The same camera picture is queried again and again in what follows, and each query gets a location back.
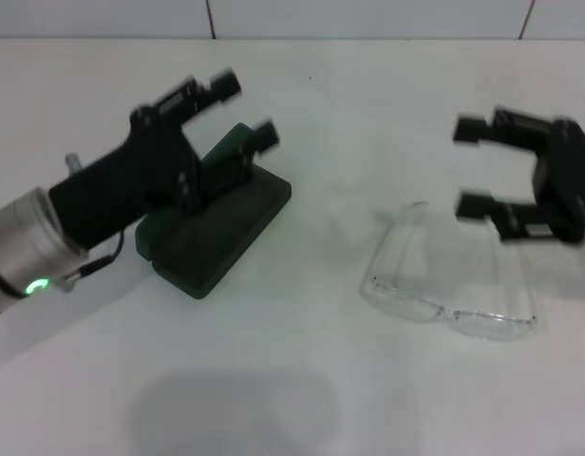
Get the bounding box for clear transparent glasses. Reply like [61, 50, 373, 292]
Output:
[358, 199, 540, 343]

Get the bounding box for left arm black plug cable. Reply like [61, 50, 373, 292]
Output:
[0, 226, 128, 301]

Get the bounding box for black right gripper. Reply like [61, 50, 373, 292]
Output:
[452, 107, 585, 247]

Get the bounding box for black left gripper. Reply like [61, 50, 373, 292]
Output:
[48, 68, 280, 249]

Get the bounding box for dark green glasses case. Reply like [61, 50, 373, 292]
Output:
[134, 122, 293, 301]

